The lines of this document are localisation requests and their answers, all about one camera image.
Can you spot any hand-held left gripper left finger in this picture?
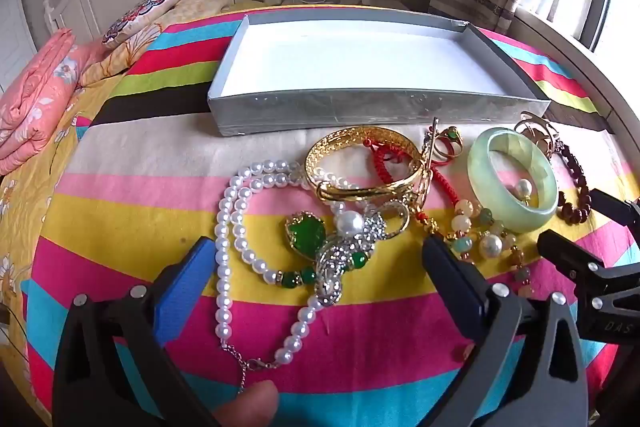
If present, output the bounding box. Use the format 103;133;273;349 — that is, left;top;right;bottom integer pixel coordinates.
52;236;221;427

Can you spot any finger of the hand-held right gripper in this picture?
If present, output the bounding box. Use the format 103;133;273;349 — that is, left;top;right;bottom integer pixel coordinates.
589;189;640;234
537;229;640;354

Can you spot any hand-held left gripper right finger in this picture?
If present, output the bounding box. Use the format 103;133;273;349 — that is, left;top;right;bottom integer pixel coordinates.
421;237;591;427

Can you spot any pearl necklace with green pendant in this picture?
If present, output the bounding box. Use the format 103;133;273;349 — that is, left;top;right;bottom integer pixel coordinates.
214;159;373;395

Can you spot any multicolour bead bracelet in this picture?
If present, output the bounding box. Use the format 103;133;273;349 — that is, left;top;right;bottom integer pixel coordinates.
427;199;538;300

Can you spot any dark red bead bracelet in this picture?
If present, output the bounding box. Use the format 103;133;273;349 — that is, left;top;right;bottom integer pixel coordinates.
550;139;598;225

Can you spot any rhinestone brooch with pearl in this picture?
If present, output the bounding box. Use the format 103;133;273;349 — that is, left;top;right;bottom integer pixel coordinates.
312;199;411;308

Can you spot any pale green jade bangle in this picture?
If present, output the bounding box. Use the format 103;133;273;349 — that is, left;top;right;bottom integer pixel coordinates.
467;127;560;235

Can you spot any gold bangle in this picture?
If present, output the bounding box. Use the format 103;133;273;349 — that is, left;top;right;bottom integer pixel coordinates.
304;126;426;202

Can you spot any silver cardboard box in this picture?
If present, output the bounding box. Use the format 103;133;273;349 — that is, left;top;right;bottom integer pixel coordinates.
206;12;552;138

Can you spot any person's left hand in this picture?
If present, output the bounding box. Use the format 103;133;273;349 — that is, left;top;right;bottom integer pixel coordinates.
212;379;281;427

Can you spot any striped blanket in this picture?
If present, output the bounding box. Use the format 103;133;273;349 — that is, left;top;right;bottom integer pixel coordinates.
22;4;640;427

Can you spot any yellow floral bedsheet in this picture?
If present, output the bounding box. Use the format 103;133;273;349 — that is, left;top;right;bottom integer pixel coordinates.
0;72;131;408

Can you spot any window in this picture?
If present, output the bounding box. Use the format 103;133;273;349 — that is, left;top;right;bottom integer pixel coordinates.
595;0;640;68

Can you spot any pink folded quilt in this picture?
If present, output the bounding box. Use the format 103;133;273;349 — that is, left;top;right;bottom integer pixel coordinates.
0;28;108;175

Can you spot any embroidered round pillow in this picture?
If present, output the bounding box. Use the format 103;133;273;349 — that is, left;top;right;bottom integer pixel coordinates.
101;0;183;50

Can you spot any yellow floral pillow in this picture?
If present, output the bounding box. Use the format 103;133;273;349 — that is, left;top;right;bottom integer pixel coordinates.
80;0;231;85

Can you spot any red cord bracelet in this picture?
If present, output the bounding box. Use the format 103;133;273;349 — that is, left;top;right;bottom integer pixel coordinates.
367;132;461;233

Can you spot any gold ring with green stone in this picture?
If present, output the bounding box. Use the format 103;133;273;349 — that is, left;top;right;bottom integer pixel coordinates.
432;124;466;162

